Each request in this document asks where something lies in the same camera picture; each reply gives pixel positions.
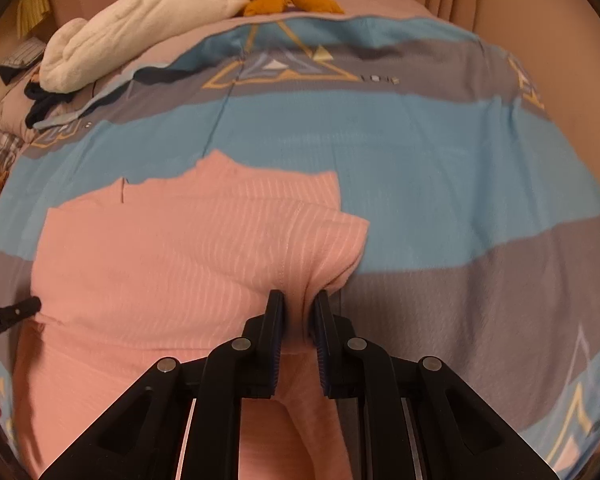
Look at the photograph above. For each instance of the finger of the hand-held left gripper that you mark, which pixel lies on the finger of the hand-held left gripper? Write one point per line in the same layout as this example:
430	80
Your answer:
15	311

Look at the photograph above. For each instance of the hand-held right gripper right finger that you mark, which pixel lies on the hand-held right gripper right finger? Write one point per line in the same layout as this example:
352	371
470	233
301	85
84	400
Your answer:
321	345

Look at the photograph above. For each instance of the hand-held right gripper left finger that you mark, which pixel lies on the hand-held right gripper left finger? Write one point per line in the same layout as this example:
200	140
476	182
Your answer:
276	345

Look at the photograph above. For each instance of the pink long-sleeve shirt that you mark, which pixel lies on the pink long-sleeve shirt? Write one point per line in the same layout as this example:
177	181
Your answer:
155	270

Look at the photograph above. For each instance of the blue grey patterned quilt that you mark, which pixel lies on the blue grey patterned quilt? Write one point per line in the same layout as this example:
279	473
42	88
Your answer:
430	200

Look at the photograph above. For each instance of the dark navy cloth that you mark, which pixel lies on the dark navy cloth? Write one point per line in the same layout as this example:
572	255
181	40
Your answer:
45	102

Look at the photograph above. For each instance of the blue striped folded cloth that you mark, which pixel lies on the blue striped folded cloth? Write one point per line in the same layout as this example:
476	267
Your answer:
22	57

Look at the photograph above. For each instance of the white plush goose toy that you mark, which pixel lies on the white plush goose toy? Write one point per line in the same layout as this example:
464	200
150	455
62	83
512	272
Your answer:
130	30

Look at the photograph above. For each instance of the yellow striped hanging cloth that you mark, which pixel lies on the yellow striped hanging cloth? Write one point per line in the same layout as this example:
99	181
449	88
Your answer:
32	2

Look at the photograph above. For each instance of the mauve bed sheet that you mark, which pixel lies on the mauve bed sheet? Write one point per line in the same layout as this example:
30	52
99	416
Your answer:
380	2

